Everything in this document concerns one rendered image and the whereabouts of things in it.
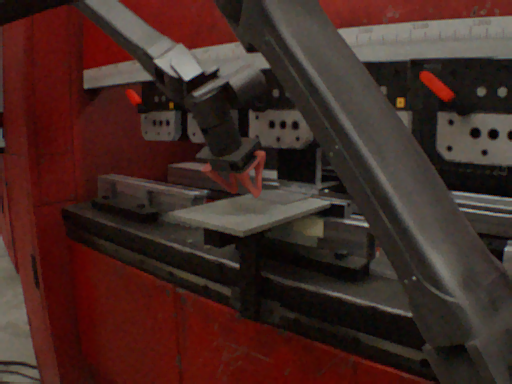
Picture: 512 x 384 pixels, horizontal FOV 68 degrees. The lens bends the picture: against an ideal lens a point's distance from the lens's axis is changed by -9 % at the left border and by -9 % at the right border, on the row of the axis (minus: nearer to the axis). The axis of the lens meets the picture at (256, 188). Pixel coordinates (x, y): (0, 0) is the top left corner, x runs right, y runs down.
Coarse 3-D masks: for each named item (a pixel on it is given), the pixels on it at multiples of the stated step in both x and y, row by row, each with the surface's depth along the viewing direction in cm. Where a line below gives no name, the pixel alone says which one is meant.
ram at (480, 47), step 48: (144, 0) 107; (192, 0) 96; (336, 0) 72; (384, 0) 66; (432, 0) 61; (480, 0) 56; (96, 48) 126; (192, 48) 98; (384, 48) 68; (432, 48) 63; (480, 48) 58
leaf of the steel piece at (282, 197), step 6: (264, 192) 83; (270, 192) 82; (276, 192) 81; (282, 192) 91; (288, 192) 90; (258, 198) 84; (264, 198) 83; (270, 198) 82; (276, 198) 81; (282, 198) 80; (288, 198) 84; (294, 198) 84; (300, 198) 84; (306, 198) 86
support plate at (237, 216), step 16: (192, 208) 76; (208, 208) 77; (224, 208) 77; (240, 208) 77; (256, 208) 77; (272, 208) 77; (288, 208) 77; (320, 208) 79; (192, 224) 69; (208, 224) 67; (224, 224) 66; (240, 224) 66; (256, 224) 66; (272, 224) 68
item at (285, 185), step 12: (288, 156) 88; (300, 156) 86; (312, 156) 84; (288, 168) 88; (300, 168) 86; (312, 168) 84; (288, 180) 89; (300, 180) 87; (312, 180) 85; (312, 192) 86
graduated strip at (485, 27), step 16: (352, 32) 71; (368, 32) 69; (384, 32) 67; (400, 32) 66; (416, 32) 64; (432, 32) 62; (448, 32) 60; (464, 32) 59; (480, 32) 57; (496, 32) 56; (208, 48) 94; (224, 48) 91; (240, 48) 88; (128, 64) 116
